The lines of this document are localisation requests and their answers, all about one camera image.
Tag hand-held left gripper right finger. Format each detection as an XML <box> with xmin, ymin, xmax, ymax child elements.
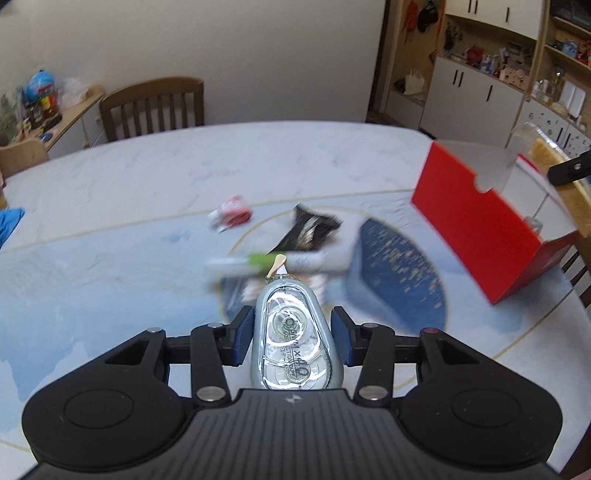
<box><xmin>330</xmin><ymin>307</ymin><xmax>504</xmax><ymax>407</ymax></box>

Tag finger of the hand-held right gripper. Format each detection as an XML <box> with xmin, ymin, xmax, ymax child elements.
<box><xmin>547</xmin><ymin>150</ymin><xmax>591</xmax><ymax>188</ymax></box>

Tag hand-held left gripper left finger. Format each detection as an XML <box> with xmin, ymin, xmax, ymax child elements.
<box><xmin>95</xmin><ymin>307</ymin><xmax>257</xmax><ymax>408</ymax></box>

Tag grey correction tape dispenser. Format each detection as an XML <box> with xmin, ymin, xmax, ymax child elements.
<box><xmin>249</xmin><ymin>253</ymin><xmax>345</xmax><ymax>391</ymax></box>

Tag white green glue tube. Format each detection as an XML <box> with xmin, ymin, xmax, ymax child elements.
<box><xmin>205</xmin><ymin>251</ymin><xmax>352</xmax><ymax>275</ymax></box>

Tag red cardboard shoe box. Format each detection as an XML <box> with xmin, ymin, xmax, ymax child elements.
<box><xmin>411</xmin><ymin>141</ymin><xmax>580</xmax><ymax>305</ymax></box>

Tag black foil packet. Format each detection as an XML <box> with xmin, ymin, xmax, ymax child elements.
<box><xmin>272</xmin><ymin>203</ymin><xmax>343</xmax><ymax>254</ymax></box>

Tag red white small packet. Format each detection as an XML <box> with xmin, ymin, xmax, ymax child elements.
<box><xmin>208</xmin><ymin>195</ymin><xmax>254</xmax><ymax>232</ymax></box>

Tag wooden chair with towel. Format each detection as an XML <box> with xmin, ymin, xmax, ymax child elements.
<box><xmin>551</xmin><ymin>180</ymin><xmax>591</xmax><ymax>310</ymax></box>

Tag white cabinet with stickers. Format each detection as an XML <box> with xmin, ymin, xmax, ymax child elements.
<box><xmin>508</xmin><ymin>97</ymin><xmax>591</xmax><ymax>158</ymax></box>

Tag wooden desk organizer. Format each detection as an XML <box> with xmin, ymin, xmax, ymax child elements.
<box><xmin>501</xmin><ymin>65</ymin><xmax>529</xmax><ymax>90</ymax></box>

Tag white lower cabinet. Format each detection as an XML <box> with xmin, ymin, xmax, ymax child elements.
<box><xmin>420</xmin><ymin>55</ymin><xmax>527</xmax><ymax>146</ymax></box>

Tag blue printed table mat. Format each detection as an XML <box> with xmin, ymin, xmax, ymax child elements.
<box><xmin>0</xmin><ymin>187</ymin><xmax>591</xmax><ymax>462</ymax></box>

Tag white upper cabinets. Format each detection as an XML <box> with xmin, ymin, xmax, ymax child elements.
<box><xmin>445</xmin><ymin>0</ymin><xmax>543</xmax><ymax>40</ymax></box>

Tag hanging dark ornaments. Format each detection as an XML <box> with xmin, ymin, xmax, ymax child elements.
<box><xmin>443</xmin><ymin>23</ymin><xmax>462</xmax><ymax>54</ymax></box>

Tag white tote bag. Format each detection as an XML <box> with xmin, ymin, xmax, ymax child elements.
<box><xmin>404</xmin><ymin>68</ymin><xmax>426</xmax><ymax>95</ymax></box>

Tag black hanging bag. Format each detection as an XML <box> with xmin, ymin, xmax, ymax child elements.
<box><xmin>418</xmin><ymin>0</ymin><xmax>439</xmax><ymax>33</ymax></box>

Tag blue cloth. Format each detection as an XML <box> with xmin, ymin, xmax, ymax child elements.
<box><xmin>0</xmin><ymin>208</ymin><xmax>26</xmax><ymax>247</ymax></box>

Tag brown wooden dining chair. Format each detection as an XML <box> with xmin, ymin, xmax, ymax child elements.
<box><xmin>99</xmin><ymin>76</ymin><xmax>205</xmax><ymax>143</ymax></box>

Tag white sideboard with wooden top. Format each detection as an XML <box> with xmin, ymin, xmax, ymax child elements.
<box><xmin>18</xmin><ymin>85</ymin><xmax>108</xmax><ymax>160</ymax></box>

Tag small light wooden chair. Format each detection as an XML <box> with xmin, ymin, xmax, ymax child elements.
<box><xmin>0</xmin><ymin>137</ymin><xmax>51</xmax><ymax>178</ymax></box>

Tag crumpled clear plastic bag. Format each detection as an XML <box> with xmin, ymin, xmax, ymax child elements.
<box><xmin>58</xmin><ymin>76</ymin><xmax>90</xmax><ymax>107</ymax></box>

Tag slim dark bottle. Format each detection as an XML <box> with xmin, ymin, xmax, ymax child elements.
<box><xmin>23</xmin><ymin>99</ymin><xmax>42</xmax><ymax>130</ymax></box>

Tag clear bag of greens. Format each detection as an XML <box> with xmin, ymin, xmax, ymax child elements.
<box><xmin>0</xmin><ymin>88</ymin><xmax>24</xmax><ymax>144</ymax></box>

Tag blue ball-shaped container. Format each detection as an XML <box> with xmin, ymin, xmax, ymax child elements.
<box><xmin>23</xmin><ymin>69</ymin><xmax>58</xmax><ymax>100</ymax></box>

